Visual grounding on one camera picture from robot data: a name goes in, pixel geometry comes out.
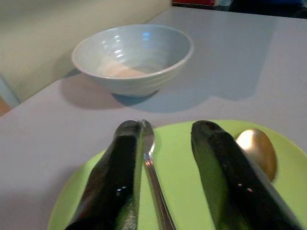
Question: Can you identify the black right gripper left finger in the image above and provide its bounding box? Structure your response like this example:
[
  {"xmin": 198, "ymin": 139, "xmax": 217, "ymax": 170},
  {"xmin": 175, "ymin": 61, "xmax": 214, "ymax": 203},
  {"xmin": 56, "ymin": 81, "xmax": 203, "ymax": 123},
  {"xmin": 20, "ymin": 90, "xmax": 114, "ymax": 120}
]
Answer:
[{"xmin": 65, "ymin": 119, "xmax": 142, "ymax": 230}]

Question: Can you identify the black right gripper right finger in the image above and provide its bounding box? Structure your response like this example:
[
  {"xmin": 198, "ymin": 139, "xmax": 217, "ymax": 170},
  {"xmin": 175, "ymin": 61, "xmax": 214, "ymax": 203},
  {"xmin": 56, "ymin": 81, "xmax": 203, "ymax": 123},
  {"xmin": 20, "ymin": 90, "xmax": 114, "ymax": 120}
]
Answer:
[{"xmin": 191, "ymin": 120, "xmax": 303, "ymax": 230}]

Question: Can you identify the green plate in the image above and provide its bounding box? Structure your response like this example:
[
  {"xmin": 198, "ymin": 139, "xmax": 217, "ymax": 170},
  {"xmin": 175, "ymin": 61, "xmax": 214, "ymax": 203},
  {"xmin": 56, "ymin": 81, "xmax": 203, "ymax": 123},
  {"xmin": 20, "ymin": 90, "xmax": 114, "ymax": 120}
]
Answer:
[{"xmin": 47, "ymin": 119, "xmax": 307, "ymax": 230}]

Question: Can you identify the pale blue ceramic bowl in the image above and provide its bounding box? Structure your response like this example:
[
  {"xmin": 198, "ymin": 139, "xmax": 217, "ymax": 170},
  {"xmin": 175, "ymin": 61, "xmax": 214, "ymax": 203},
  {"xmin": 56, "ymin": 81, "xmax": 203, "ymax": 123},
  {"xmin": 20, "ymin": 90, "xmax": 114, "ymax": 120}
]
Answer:
[{"xmin": 71, "ymin": 23, "xmax": 195, "ymax": 98}]

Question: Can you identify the red box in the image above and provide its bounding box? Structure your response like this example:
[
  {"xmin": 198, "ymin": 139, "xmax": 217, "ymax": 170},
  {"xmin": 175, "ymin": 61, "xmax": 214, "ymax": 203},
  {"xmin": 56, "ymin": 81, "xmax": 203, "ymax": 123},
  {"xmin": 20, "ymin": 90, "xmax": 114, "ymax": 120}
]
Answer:
[{"xmin": 171, "ymin": 0, "xmax": 216, "ymax": 7}]

